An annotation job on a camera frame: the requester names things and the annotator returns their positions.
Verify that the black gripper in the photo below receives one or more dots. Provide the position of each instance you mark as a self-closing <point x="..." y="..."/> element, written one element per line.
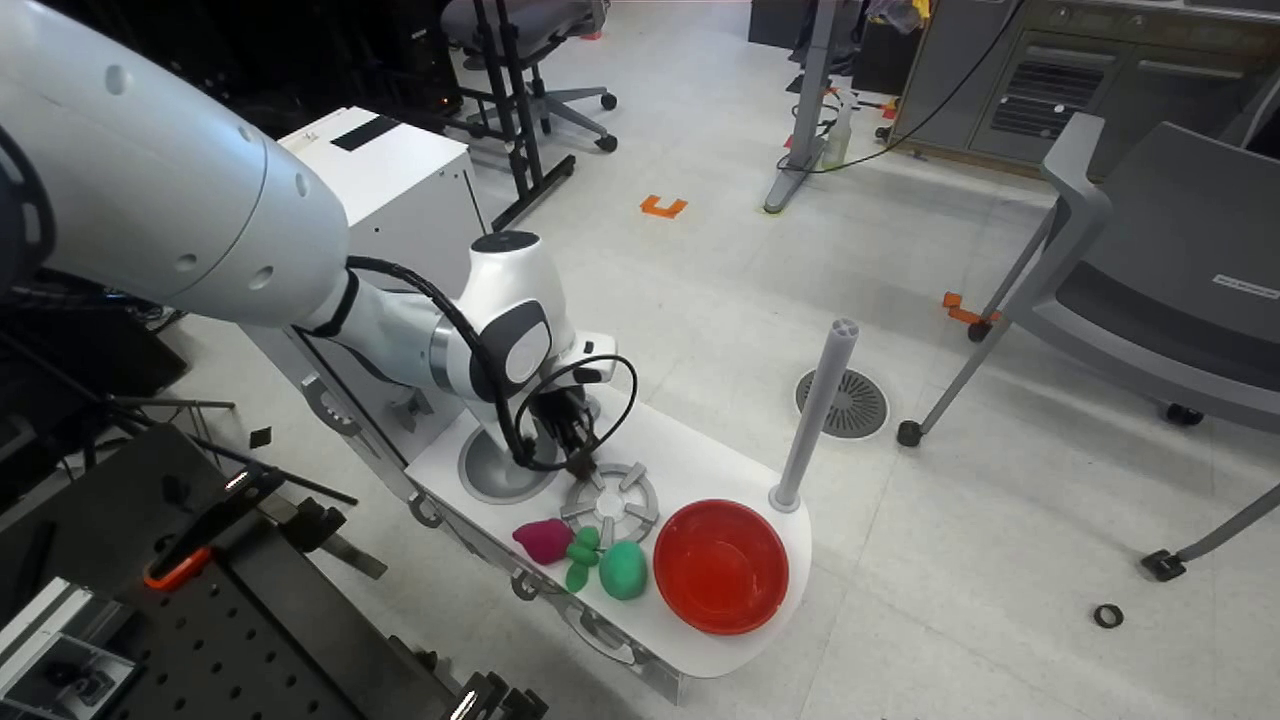
<point x="563" y="419"/>

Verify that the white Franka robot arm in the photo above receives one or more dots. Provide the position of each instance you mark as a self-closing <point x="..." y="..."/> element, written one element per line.
<point x="161" y="173"/>

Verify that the gray toy burner grate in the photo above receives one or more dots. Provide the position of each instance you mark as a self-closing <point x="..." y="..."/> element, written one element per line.
<point x="637" y="491"/>

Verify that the small green toy vegetable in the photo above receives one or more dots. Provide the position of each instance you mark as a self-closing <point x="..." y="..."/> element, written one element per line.
<point x="580" y="548"/>

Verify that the gray toy sink basin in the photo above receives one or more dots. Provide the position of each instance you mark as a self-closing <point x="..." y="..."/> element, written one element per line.
<point x="489" y="468"/>

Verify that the round green toy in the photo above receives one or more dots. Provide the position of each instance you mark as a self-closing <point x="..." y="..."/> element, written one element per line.
<point x="623" y="568"/>

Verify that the white toy kitchen counter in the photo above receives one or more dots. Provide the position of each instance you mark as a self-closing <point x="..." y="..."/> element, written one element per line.
<point x="723" y="452"/>

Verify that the red plastic bowl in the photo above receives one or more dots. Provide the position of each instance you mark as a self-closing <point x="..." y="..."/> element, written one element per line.
<point x="723" y="565"/>

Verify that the gray upright pole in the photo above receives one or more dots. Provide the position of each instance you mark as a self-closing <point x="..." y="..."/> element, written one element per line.
<point x="812" y="421"/>

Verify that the round dark floor drain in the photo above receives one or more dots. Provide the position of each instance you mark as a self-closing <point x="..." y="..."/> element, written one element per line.
<point x="853" y="407"/>

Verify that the white cabinet box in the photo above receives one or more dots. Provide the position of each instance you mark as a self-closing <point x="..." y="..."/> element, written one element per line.
<point x="403" y="185"/>

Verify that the black metal floor stand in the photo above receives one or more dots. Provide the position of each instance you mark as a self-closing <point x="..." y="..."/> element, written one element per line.
<point x="521" y="135"/>

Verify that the black equipment table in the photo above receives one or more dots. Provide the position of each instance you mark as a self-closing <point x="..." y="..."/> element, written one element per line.
<point x="201" y="625"/>

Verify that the black swivel office chair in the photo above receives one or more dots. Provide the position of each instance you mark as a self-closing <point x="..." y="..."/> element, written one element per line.
<point x="532" y="41"/>

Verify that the gray chair with wheels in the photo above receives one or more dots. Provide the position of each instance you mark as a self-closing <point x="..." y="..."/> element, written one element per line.
<point x="1173" y="293"/>

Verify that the gray metal cabinet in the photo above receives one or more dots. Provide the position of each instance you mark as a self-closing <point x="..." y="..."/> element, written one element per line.
<point x="1106" y="66"/>

